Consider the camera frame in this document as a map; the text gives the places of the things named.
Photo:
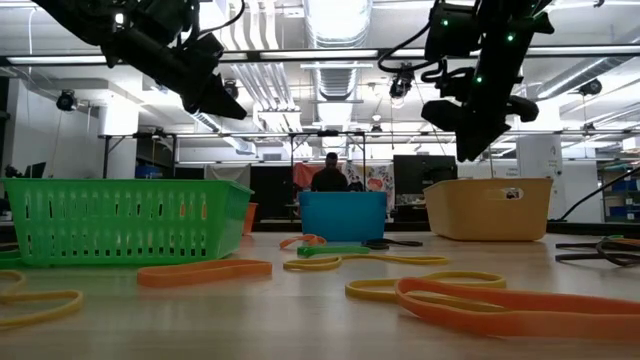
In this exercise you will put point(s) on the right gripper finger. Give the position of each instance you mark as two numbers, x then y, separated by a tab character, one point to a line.
495	136
467	145

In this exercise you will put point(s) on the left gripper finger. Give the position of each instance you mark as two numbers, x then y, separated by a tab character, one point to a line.
217	107
222	92

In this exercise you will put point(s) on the yellow plastic bin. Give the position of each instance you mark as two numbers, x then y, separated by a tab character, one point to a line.
490	215

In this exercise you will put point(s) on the black rubber band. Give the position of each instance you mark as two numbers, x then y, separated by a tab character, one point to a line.
375	245

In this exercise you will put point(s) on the small orange rubber band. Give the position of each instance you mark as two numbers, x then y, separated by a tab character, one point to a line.
290	243

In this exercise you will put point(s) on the green slotted plastic basket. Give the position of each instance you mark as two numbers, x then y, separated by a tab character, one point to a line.
125	240

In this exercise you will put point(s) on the yellow rubber band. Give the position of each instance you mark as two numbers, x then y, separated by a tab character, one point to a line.
300	266
76	300
370	290

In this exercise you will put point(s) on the green rubber band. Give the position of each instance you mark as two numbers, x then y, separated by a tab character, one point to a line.
325	251
616	237

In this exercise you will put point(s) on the large orange rubber band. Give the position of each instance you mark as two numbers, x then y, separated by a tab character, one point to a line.
500	322

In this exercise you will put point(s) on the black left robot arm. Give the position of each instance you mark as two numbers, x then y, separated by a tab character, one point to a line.
80	15

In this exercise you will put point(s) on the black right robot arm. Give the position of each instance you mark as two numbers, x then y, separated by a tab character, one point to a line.
500	50

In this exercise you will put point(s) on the thin metal vertical rod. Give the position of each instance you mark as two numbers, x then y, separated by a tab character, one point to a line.
491	170

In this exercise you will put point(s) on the black monitor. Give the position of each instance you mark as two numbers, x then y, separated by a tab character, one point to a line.
430	172

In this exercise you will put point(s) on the grey cloth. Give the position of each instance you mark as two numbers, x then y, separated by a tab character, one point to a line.
225	172

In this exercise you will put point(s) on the floral cloth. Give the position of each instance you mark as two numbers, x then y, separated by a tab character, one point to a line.
380	175

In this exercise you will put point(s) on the blue crate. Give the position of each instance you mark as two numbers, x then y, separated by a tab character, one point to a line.
148	172

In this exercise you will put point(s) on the red cloth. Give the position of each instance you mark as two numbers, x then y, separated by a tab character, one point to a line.
302	175

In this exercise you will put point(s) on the orange plastic basket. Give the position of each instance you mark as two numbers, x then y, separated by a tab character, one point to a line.
250	217

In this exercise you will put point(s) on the person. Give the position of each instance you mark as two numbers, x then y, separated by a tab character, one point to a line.
330	177

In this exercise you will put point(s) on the blue plastic bin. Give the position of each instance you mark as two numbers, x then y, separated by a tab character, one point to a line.
342	217

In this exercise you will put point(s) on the storage shelf with blue bins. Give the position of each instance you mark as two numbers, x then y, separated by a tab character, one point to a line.
625	200

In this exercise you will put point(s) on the small dark monitor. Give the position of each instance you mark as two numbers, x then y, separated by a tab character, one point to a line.
37	170

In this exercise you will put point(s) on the black ceiling camera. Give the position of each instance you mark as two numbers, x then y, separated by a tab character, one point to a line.
591	87
234	87
66	100
400	87

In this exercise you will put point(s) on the black metal gantry frame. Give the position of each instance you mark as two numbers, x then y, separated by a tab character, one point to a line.
105	157

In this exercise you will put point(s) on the silver ventilation duct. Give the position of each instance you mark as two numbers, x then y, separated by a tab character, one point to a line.
337	30

